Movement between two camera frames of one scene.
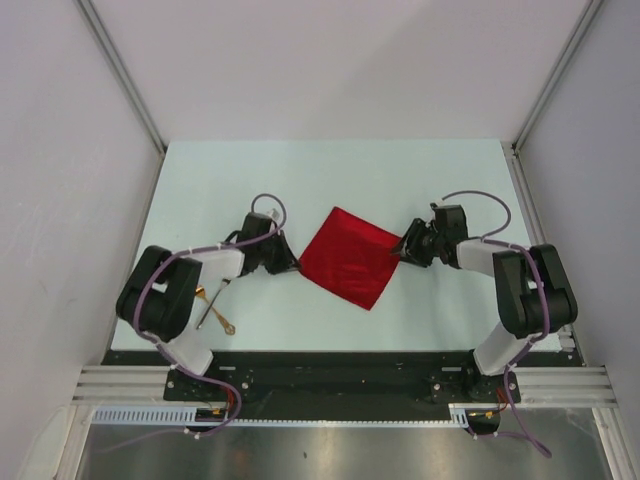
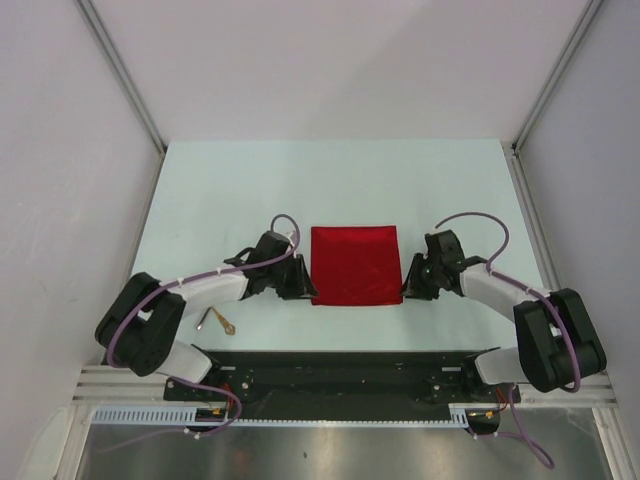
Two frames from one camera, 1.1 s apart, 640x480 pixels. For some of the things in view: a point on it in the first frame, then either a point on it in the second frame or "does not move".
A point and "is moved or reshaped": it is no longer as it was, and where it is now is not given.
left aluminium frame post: (95, 27) does not move
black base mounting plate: (339, 385) does not move
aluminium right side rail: (532, 217) does not move
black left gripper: (287, 262) -> (303, 288)
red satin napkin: (349, 256) is moved or reshaped
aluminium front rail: (114, 384) does not move
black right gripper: (409, 241) -> (411, 288)
